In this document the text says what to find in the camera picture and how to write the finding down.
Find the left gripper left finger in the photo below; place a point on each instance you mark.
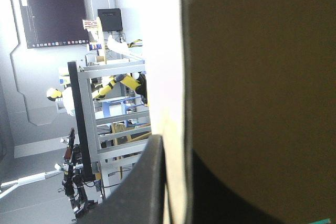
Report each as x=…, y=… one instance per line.
x=141, y=187

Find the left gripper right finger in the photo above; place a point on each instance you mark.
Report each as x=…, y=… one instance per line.
x=215, y=205

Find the brown cardboard box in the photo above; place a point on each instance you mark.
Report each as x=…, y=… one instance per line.
x=262, y=64

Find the yellow robot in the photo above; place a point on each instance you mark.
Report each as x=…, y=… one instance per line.
x=130, y=81

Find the small black monitor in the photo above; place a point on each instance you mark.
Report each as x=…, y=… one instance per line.
x=110, y=20

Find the black-topped metal frame table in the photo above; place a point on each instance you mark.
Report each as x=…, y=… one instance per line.
x=86, y=103

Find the dark wall display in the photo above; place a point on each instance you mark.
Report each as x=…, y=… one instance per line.
x=55, y=9

